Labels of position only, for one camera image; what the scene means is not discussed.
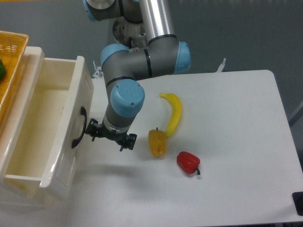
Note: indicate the red bell pepper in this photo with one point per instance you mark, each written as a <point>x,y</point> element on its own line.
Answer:
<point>188,162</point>

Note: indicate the yellow woven basket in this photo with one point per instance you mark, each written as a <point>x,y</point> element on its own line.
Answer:
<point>12,48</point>

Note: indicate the yellow bell pepper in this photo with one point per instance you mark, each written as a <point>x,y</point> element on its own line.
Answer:
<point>157,142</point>

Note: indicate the black corner object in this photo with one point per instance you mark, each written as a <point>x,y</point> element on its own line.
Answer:
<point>298,202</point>

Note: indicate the green bell pepper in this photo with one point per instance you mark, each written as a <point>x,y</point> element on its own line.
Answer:
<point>2,70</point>

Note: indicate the white table bracket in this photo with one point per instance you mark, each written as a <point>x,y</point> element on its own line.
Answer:
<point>221,66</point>

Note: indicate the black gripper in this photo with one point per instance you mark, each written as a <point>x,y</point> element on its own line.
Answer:
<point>96,130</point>

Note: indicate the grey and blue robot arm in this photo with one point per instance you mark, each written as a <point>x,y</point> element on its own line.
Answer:
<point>167,55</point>

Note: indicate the white drawer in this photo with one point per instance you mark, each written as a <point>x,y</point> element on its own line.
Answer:
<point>50,123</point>

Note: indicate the yellow banana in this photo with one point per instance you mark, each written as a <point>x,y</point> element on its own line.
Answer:
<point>176,116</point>

